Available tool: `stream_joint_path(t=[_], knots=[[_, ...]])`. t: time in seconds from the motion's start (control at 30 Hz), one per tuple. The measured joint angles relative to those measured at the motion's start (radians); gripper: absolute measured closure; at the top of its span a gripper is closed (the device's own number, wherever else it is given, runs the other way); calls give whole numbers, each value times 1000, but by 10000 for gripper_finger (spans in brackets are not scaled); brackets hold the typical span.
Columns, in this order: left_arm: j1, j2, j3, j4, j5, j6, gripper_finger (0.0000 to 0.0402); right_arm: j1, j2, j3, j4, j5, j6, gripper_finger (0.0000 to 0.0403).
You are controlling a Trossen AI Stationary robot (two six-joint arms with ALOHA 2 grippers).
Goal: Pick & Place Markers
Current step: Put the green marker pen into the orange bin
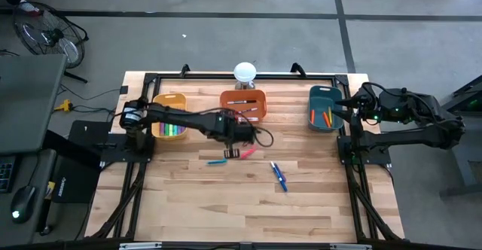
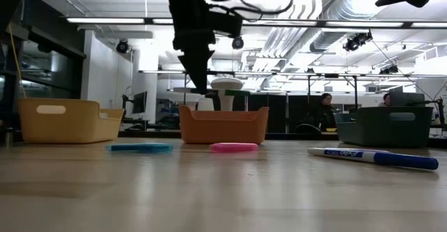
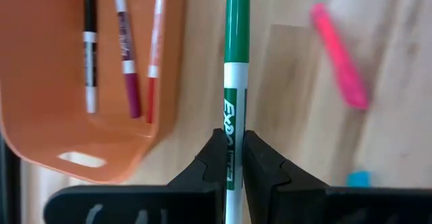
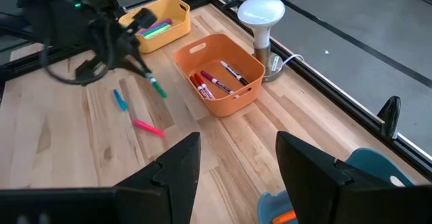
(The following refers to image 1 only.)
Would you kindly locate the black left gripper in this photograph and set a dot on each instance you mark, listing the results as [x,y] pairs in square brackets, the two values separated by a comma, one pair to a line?
[241,133]

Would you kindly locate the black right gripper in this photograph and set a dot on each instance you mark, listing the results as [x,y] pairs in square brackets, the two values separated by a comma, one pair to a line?
[367,105]

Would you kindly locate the pink marker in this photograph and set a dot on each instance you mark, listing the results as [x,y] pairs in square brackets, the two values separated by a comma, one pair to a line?
[248,153]

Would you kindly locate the yellow marker pen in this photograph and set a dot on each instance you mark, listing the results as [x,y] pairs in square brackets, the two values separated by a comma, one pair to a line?
[330,110]

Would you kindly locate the orange highlighter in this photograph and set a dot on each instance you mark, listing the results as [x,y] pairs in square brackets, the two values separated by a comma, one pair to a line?
[326,119]

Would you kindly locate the black capped Expo marker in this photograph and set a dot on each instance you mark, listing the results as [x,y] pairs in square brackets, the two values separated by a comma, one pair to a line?
[241,102]

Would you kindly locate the purple Sharpie highlighter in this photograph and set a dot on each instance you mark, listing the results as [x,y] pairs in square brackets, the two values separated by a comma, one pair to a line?
[180,129]

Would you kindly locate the plain purple highlighter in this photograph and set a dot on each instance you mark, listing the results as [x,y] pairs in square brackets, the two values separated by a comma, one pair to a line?
[162,129]

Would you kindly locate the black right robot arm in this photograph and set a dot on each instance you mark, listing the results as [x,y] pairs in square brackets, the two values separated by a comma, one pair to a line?
[414,137]

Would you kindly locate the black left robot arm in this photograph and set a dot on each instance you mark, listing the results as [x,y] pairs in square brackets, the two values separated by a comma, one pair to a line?
[177,118]

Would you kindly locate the small blue highlighter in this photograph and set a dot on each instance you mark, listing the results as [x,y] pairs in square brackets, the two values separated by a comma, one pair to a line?
[217,162]

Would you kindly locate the dark teal plastic bin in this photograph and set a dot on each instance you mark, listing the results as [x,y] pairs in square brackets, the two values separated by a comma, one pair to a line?
[320,99]

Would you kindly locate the blue Expo marker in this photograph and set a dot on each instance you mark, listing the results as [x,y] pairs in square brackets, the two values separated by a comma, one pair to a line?
[279,176]

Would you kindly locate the orange plastic bin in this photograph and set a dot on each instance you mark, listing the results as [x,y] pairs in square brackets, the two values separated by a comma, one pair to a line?
[243,95]

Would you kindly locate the yellow plastic bin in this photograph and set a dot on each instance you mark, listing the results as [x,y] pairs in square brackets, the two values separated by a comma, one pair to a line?
[169,103]

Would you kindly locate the white mushroom table lamp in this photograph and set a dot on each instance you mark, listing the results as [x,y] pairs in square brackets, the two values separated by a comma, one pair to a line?
[244,73]

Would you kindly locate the black cardboard box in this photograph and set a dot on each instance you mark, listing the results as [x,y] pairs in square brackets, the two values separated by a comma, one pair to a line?
[73,182]

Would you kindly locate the yellow power plug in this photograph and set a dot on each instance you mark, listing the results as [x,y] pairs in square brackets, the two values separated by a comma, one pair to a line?
[64,105]

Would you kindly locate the black computer mouse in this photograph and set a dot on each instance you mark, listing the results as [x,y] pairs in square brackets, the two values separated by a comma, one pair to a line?
[22,203]

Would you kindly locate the black floor fan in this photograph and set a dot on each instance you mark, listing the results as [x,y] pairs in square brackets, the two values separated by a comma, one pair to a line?
[49,35]

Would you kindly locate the black keyboard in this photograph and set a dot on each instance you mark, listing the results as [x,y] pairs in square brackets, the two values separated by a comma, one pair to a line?
[5,174]

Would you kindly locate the aluminium bracket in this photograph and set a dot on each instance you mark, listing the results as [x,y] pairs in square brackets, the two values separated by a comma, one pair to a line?
[139,246]
[350,246]

